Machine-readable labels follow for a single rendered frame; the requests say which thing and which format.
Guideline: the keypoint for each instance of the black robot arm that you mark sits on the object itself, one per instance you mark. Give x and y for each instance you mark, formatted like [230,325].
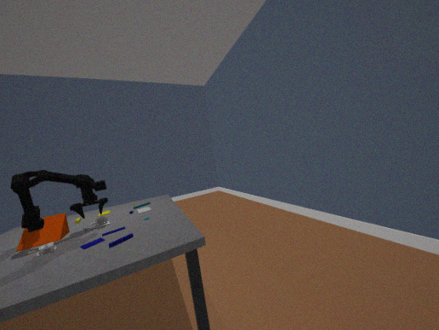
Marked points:
[21,183]

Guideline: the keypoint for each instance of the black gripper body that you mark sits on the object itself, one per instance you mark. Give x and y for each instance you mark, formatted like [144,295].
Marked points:
[87,198]

